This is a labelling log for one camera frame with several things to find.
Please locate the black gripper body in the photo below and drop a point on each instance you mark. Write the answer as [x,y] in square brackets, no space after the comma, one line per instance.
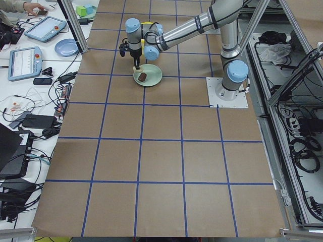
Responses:
[135,54]

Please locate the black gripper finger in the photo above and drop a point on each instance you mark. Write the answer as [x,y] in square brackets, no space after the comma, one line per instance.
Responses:
[135,63]
[138,64]

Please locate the white foam bun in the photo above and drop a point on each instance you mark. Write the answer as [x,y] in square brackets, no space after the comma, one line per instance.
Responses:
[137,71]

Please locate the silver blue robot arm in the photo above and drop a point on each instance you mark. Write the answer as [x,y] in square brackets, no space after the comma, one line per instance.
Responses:
[148,39]

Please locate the person's hand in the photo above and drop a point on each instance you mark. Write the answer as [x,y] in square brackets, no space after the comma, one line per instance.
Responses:
[30,7]

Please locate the brown bun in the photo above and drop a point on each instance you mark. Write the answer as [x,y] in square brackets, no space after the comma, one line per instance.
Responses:
[142,77]

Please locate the light green plate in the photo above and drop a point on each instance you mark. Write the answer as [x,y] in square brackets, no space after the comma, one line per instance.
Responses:
[154,75]

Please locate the blue foam block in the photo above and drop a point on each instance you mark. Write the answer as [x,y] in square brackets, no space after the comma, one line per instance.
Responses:
[89,9]

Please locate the green bowl with blocks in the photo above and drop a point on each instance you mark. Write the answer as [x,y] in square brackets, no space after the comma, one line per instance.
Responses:
[91,15]

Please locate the blue plate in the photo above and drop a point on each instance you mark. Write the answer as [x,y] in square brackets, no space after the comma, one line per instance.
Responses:
[66,47]

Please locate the green foam block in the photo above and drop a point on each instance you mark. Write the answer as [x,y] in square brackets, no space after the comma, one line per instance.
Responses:
[81,11]

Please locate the black power adapter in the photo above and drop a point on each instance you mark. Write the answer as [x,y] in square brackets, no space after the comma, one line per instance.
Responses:
[67,77]

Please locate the upper teach pendant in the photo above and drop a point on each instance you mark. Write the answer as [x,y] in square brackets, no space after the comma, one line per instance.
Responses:
[46,29]

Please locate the teach pendant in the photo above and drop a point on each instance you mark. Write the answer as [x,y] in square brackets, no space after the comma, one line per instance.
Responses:
[46,29]
[25,63]

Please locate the black phone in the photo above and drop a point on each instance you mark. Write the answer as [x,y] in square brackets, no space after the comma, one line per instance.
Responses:
[42,81]

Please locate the smartphone on desk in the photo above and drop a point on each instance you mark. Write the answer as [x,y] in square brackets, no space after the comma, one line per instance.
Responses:
[38,13]

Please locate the lower teach pendant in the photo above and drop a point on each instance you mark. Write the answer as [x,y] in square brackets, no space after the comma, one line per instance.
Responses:
[25,63]

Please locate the black power brick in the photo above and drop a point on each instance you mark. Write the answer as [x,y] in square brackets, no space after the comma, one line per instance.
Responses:
[38,121]

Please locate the white crumpled cloth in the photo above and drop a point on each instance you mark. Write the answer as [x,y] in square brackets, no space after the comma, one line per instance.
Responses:
[276,54]

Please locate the black laptop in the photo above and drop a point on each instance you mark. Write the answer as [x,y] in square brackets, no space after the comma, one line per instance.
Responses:
[15,148]

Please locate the aluminium frame post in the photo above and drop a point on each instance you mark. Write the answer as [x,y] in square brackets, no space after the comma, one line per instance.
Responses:
[74,25]

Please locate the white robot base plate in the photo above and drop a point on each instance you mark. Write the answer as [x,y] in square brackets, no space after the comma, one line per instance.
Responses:
[219,97]

